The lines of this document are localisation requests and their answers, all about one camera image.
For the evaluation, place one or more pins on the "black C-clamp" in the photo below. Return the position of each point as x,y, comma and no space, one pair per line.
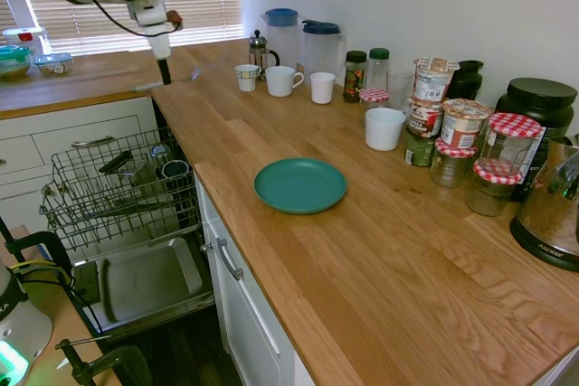
27,239
122,359

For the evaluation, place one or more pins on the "food container teal lid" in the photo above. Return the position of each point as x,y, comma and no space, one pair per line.
13,69

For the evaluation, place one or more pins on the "glass container blue lid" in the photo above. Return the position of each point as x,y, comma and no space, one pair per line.
53,67

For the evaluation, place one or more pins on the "plain white cup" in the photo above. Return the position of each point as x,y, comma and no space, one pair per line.
322,90

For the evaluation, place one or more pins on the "clear drinking glass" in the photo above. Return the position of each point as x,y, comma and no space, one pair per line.
400,87

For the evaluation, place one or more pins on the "glass jar red checkered lid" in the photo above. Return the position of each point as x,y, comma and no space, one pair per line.
452,169
490,198
373,96

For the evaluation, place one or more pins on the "dishwasher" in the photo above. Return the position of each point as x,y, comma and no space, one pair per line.
90,284

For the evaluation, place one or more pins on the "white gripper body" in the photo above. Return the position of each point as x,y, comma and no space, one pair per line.
158,42

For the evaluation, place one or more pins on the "green plate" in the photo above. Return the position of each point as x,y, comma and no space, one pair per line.
300,185

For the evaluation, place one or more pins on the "dark blue mug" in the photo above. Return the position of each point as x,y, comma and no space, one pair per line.
174,171

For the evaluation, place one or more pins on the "glass french press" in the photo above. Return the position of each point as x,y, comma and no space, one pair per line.
260,56

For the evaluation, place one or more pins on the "clear glass container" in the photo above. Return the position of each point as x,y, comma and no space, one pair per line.
135,173

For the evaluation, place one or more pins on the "clear pitcher dark blue lid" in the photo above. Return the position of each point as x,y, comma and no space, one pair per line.
321,51

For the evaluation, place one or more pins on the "wide white cup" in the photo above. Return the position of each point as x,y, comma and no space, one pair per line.
384,133

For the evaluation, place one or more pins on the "green oatmeal cup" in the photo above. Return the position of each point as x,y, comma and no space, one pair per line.
418,151

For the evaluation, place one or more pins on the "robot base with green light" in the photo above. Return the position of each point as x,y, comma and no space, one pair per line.
22,332

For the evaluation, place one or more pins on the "black square container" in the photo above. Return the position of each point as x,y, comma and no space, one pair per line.
115,162

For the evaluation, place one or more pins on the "clear glass tumbler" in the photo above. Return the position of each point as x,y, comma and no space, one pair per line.
159,151

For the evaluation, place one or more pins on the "black protein tub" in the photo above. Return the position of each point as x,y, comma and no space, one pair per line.
538,101

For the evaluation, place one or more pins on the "food container red clip lid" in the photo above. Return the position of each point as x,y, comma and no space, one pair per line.
22,35

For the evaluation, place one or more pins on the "clear pitcher light blue lid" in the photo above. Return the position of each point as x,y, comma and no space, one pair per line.
280,17

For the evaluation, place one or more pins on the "red and white oatmeal cup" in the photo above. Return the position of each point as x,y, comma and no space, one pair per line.
461,128

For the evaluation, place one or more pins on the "white mug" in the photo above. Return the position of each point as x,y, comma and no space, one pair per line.
278,83

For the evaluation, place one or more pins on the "dark jar with green lid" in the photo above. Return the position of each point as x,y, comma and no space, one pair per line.
354,76

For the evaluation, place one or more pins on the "large jar red checkered lid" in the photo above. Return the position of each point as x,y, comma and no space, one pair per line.
511,126

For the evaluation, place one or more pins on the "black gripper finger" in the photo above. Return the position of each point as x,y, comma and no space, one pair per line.
164,72

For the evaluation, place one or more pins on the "white base cabinet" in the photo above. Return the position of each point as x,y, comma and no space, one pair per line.
244,313
90,121

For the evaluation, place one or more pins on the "clear bottle with green lid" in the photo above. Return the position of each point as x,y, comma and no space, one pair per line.
379,69

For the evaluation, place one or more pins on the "white cup with patterned rim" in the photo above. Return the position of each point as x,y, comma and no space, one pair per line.
246,81

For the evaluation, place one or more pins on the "stainless steel kettle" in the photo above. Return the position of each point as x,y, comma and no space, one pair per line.
547,205

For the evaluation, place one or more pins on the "black bottle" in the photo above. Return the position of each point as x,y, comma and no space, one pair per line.
468,78

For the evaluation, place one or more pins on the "wooden robot mounting table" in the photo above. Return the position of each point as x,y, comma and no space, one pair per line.
63,313

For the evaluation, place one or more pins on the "metal cabinet knob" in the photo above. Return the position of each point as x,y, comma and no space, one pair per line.
206,248

